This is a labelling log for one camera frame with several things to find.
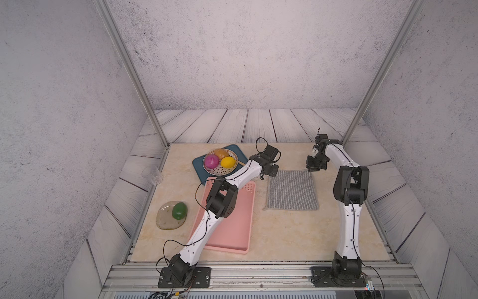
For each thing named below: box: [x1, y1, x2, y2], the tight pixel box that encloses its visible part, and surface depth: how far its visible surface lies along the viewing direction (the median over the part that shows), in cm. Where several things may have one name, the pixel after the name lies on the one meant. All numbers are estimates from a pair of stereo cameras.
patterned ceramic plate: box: [202, 148, 239, 177], surface depth 110 cm
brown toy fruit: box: [214, 148, 230, 161], surface depth 111 cm
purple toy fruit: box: [203, 153, 220, 169], surface depth 107 cm
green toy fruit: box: [171, 201, 188, 221], surface depth 91 cm
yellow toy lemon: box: [220, 156, 236, 169], surface depth 109 cm
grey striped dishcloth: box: [262, 169, 320, 211], surface depth 101 cm
